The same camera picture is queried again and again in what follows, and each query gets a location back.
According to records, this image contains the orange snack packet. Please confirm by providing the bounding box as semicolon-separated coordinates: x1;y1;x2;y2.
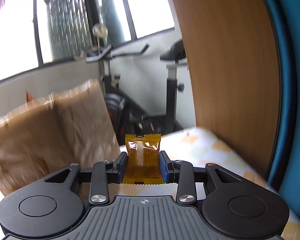
122;134;164;185

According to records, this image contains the brown cardboard box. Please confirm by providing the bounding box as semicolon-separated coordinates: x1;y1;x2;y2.
0;80;120;195

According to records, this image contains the black exercise bike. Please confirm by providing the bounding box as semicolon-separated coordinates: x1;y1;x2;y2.
79;38;196;145

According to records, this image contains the wooden headboard panel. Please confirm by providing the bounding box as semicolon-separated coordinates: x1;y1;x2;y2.
172;0;280;177

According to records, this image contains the white cloth on pole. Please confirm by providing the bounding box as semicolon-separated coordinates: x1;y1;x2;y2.
93;23;108;38

